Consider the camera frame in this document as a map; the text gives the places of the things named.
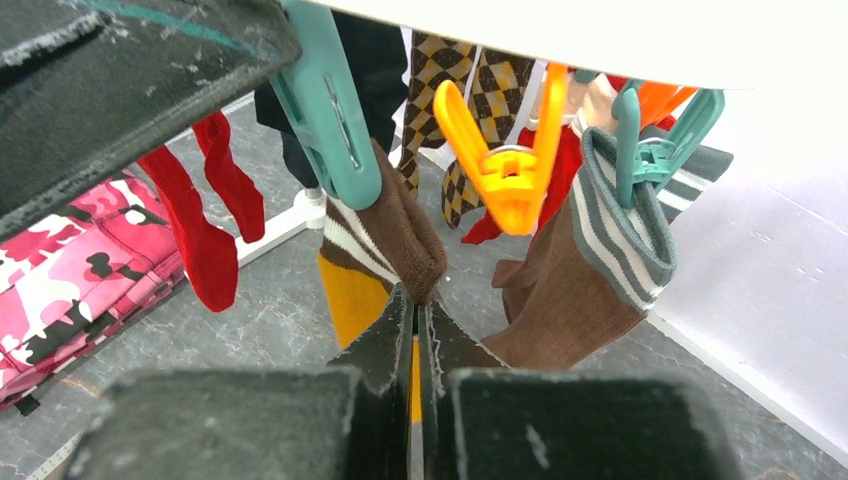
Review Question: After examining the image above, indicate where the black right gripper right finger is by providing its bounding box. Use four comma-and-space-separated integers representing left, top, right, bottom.
418, 299, 742, 479

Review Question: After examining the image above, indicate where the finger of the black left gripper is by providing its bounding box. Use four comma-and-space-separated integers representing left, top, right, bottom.
1, 1, 301, 238

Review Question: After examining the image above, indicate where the red white santa sock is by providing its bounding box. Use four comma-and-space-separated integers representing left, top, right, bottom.
460, 72, 624, 246

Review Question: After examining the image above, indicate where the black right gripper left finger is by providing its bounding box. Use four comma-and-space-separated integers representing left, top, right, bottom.
65, 286, 414, 479

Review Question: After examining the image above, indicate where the teal clothes clip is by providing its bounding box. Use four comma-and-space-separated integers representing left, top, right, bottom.
270, 1, 382, 210

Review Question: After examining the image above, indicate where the brown striped sock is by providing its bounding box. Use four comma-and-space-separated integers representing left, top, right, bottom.
483, 127, 733, 369

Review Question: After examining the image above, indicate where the red white patterned sock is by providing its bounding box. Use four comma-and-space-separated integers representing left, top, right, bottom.
193, 111, 265, 243

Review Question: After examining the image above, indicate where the white round clip hanger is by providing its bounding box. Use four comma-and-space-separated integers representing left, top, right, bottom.
334, 0, 847, 89

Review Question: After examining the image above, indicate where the black sock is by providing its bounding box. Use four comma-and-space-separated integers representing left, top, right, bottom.
254, 11, 407, 189

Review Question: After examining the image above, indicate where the yellow cloth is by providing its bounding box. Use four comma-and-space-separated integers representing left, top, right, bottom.
316, 139, 449, 425

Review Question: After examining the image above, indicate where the pink camouflage folded cloth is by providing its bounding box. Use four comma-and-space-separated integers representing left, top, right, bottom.
1, 170, 183, 413

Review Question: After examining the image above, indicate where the red cloth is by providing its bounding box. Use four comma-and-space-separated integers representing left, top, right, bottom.
139, 146, 239, 313

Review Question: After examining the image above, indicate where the white metal drying rack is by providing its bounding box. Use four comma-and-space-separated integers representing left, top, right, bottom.
165, 92, 551, 269

